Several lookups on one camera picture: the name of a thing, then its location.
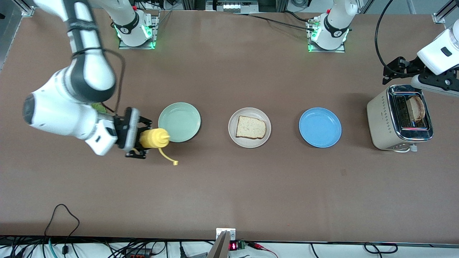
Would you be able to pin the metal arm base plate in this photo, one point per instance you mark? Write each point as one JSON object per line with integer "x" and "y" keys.
{"x": 136, "y": 47}
{"x": 328, "y": 51}

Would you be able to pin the green lettuce leaf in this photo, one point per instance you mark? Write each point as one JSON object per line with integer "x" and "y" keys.
{"x": 97, "y": 106}

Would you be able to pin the beige chrome toaster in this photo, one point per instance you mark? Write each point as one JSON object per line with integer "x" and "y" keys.
{"x": 380, "y": 118}

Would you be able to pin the blue plate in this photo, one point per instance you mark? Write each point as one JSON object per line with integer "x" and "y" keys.
{"x": 320, "y": 127}

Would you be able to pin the yellow squeeze bottle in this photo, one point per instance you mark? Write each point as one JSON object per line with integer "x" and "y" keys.
{"x": 152, "y": 138}

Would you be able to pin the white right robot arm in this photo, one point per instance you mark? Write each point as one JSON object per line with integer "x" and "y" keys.
{"x": 89, "y": 71}

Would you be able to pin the toasted bread slice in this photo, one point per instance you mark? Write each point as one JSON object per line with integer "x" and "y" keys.
{"x": 416, "y": 107}
{"x": 251, "y": 127}

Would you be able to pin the beige plate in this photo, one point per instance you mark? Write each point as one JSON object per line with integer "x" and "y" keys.
{"x": 249, "y": 144}

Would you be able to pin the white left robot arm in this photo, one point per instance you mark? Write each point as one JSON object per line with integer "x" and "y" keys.
{"x": 337, "y": 21}

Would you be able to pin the red LED display module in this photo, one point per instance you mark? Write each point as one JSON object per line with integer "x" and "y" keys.
{"x": 233, "y": 246}

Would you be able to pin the mint green plate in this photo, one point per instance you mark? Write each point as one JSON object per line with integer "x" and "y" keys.
{"x": 183, "y": 118}

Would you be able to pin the silver mounting bracket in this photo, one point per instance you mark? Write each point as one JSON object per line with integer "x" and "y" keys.
{"x": 231, "y": 234}

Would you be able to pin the lit control box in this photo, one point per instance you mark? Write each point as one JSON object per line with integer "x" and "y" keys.
{"x": 233, "y": 6}

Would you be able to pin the grey camera mount bar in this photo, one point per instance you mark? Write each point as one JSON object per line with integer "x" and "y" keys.
{"x": 220, "y": 249}

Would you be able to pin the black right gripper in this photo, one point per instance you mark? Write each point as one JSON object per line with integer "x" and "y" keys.
{"x": 123, "y": 131}

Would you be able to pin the aluminium frame profile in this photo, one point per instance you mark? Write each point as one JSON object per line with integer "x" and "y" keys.
{"x": 439, "y": 17}
{"x": 27, "y": 10}

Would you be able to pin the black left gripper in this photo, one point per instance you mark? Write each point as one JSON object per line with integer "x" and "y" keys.
{"x": 407, "y": 66}

